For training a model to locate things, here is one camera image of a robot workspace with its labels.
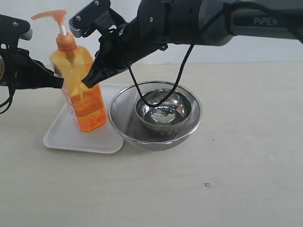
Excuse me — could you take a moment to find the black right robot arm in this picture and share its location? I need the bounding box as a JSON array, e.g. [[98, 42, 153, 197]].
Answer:
[[80, 0, 303, 88]]

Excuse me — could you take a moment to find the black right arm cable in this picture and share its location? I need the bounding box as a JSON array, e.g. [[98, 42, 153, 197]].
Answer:
[[127, 4, 303, 108]]

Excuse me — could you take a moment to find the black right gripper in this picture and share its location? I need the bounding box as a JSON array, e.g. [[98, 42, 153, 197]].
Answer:
[[81, 8, 133, 88]]

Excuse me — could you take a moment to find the white rectangular plastic tray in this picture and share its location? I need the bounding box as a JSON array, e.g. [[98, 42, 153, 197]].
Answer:
[[43, 83, 131, 155]]

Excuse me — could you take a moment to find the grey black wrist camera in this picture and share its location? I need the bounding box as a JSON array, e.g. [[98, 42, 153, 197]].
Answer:
[[68, 0, 111, 38]]

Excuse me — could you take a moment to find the orange dish soap pump bottle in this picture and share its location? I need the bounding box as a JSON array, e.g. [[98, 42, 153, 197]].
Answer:
[[31, 9, 107, 132]]

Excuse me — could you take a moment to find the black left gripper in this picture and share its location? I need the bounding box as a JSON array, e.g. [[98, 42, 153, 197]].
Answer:
[[0, 35, 64, 89]]

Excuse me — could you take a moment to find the steel mesh colander bowl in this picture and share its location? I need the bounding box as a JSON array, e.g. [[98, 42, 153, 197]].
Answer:
[[107, 80, 203, 151]]

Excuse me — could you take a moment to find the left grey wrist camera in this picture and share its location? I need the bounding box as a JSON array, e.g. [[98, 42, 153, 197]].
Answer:
[[0, 14, 33, 48]]

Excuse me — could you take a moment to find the small steel bowl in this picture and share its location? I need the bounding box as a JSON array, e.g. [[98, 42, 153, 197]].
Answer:
[[134, 89, 192, 132]]

